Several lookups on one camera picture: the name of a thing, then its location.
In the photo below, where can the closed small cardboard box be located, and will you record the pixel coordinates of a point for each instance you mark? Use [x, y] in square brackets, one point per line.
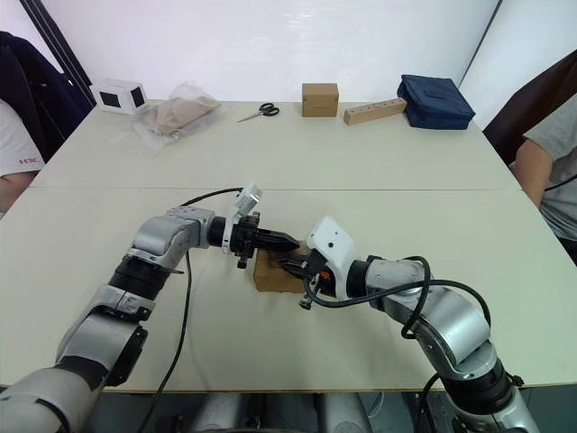
[320, 101]

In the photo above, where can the wooden block with holes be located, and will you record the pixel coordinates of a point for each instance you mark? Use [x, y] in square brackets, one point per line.
[374, 112]

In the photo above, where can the black metal frame pole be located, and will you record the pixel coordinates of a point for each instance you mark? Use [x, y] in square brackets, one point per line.
[67, 49]

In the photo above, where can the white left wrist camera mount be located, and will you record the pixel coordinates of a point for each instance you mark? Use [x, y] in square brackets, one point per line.
[248, 196]

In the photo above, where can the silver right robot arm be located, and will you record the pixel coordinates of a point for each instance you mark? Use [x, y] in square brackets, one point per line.
[455, 329]

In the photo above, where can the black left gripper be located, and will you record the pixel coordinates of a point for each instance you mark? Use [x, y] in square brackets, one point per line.
[245, 236]

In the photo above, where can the person in grey shirt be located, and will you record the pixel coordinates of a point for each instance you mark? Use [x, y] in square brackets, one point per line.
[554, 153]

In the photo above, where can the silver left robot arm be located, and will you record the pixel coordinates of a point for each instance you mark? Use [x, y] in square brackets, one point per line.
[153, 234]

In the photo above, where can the dark brown chair back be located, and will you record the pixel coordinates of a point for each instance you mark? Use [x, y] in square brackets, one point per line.
[518, 108]

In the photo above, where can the grey rounded shape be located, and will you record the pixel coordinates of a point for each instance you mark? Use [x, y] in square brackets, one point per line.
[225, 412]
[345, 412]

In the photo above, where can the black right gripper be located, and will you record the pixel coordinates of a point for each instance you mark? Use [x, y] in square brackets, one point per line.
[320, 277]

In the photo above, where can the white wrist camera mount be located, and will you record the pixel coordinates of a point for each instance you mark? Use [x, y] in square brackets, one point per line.
[331, 239]
[248, 196]

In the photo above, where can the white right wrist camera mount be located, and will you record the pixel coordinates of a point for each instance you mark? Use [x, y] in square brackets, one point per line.
[331, 239]

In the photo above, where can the clear bag of flat cardboard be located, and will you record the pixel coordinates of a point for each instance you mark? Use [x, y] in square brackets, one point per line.
[173, 115]

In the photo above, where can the navy blue fabric bag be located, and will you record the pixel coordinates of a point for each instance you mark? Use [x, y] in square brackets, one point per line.
[435, 101]

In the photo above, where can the white cube with black squares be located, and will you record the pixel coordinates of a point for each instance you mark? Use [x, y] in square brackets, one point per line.
[118, 95]

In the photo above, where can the person in white shirt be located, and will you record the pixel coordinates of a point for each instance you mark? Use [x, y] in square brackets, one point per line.
[13, 149]

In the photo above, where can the small cardboard box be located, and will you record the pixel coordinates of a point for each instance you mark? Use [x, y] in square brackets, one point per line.
[320, 101]
[270, 275]

